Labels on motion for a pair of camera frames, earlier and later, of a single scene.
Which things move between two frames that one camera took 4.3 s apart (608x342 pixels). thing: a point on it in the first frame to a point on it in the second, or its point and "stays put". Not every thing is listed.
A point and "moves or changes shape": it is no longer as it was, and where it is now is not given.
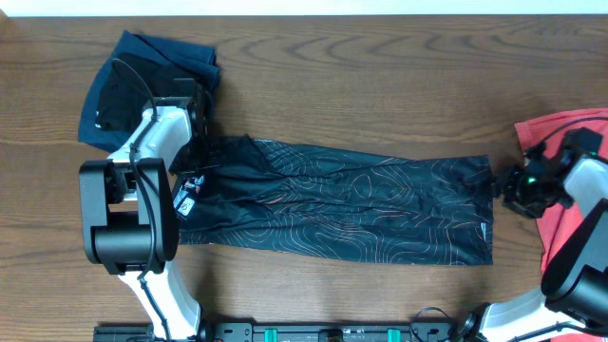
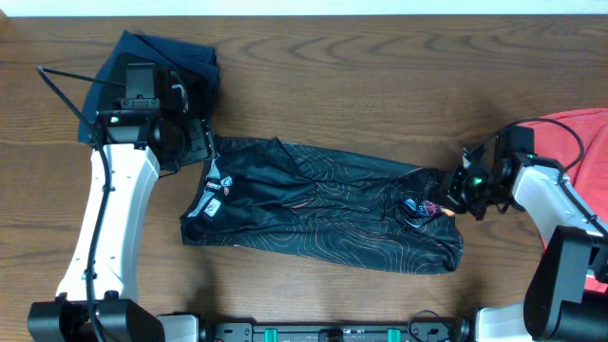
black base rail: x=302 y=332 stays put
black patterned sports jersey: x=399 y=206 moves or changes shape
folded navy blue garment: x=188 y=61 stays put
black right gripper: x=506 y=184 to x=450 y=192
